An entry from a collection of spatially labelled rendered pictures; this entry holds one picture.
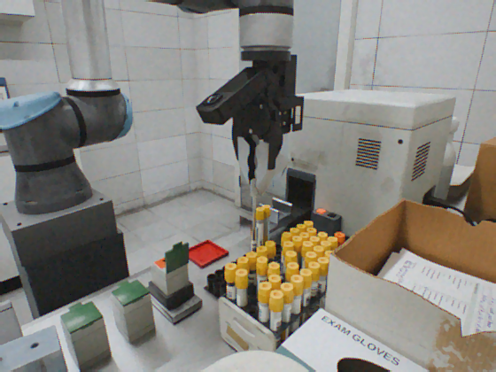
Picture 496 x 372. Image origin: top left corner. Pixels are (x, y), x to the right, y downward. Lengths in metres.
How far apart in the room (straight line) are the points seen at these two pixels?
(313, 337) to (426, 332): 0.12
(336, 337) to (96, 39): 0.71
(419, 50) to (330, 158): 1.37
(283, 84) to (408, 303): 0.33
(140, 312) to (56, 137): 0.41
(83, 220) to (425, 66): 1.76
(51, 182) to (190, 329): 0.42
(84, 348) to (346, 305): 0.33
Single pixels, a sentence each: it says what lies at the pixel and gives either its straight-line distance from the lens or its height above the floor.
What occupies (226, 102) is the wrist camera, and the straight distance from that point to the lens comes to 0.41.
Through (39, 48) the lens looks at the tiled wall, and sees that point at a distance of 2.69.
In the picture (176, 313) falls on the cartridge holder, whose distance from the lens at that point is 0.52.
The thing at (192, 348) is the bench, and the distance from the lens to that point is 0.48.
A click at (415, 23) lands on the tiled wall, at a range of 2.02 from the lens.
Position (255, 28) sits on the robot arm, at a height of 1.28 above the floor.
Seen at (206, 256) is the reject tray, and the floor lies 0.88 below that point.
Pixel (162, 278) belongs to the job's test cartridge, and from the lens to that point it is 0.50.
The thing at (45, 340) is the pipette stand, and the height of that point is 0.98.
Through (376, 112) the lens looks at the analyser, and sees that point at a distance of 0.64.
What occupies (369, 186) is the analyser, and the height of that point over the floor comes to 1.01.
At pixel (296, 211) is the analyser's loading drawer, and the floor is 0.92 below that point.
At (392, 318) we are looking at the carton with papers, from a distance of 0.40.
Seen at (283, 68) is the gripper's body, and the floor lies 1.23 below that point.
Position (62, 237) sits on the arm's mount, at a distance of 0.75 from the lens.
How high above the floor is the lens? 1.23
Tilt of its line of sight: 20 degrees down
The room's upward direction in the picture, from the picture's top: straight up
